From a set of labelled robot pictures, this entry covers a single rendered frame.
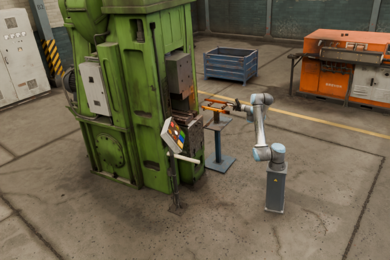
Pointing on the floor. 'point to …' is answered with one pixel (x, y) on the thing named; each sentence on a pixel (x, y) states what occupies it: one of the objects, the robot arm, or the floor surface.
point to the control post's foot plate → (178, 208)
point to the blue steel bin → (231, 64)
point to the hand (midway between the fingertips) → (228, 103)
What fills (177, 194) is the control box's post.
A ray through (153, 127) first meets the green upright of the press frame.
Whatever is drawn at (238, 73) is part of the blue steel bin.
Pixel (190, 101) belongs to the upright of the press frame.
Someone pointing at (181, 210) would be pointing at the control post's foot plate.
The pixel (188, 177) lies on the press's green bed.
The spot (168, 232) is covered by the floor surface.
